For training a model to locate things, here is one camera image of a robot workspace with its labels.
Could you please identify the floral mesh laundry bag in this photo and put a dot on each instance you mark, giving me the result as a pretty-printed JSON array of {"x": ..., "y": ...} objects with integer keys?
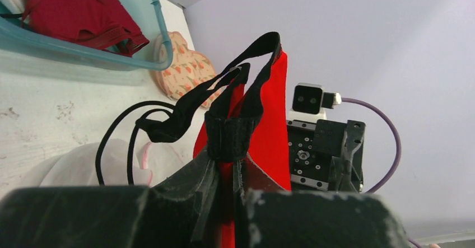
[{"x": 188, "y": 69}]

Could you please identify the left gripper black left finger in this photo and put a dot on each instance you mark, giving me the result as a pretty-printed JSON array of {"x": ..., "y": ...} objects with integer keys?
[{"x": 174, "y": 213}]

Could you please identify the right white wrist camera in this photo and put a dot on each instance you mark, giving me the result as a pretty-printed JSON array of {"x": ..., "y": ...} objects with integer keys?
[{"x": 310, "y": 102}]

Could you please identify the teal plastic bin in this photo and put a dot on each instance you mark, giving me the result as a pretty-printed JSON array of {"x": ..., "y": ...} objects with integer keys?
[{"x": 18, "y": 36}]

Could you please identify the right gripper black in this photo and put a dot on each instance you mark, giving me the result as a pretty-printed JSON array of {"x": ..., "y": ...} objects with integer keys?
[{"x": 326, "y": 155}]

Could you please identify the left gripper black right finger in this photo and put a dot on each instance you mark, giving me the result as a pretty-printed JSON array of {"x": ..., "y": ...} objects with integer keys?
[{"x": 266, "y": 215}]

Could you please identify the pink round mesh laundry bag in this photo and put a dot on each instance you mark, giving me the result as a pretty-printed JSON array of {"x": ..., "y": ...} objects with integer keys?
[{"x": 152, "y": 164}]

